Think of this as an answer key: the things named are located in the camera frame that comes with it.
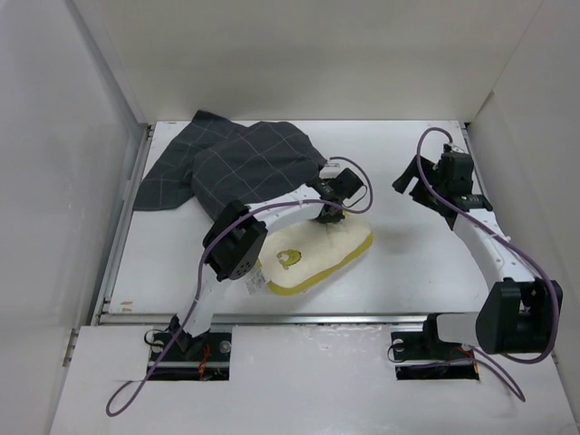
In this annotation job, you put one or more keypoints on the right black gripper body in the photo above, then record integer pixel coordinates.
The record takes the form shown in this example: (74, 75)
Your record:
(439, 186)

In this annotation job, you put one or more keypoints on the aluminium front rail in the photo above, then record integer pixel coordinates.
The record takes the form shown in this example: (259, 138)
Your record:
(266, 319)

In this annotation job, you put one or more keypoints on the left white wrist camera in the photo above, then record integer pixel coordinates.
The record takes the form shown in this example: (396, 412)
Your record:
(330, 170)

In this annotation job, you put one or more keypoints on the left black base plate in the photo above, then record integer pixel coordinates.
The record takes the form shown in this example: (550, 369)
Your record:
(209, 361)

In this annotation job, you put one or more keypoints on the cream yellow-edged pillow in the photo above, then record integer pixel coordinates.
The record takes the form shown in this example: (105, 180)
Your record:
(301, 256)

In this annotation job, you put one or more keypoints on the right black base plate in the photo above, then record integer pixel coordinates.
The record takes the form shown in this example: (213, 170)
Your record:
(418, 358)

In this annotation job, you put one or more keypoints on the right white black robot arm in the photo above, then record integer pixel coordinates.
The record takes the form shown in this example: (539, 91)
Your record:
(519, 316)

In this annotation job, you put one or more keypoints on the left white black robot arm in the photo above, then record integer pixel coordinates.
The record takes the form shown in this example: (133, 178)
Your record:
(232, 245)

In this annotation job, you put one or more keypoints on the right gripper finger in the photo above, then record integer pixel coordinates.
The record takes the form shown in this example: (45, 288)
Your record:
(422, 195)
(412, 172)

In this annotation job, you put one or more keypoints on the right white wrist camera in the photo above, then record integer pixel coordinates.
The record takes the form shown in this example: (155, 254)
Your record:
(451, 147)

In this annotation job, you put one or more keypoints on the white pillow care label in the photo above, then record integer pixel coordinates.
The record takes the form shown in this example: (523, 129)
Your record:
(255, 282)

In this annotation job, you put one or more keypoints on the dark grey checked pillowcase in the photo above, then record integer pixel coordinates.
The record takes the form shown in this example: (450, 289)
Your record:
(216, 161)

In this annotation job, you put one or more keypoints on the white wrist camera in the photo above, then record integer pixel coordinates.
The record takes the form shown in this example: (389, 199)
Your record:
(330, 170)
(451, 147)

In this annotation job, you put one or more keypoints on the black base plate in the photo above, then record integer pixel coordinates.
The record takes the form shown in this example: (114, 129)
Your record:
(418, 358)
(209, 361)

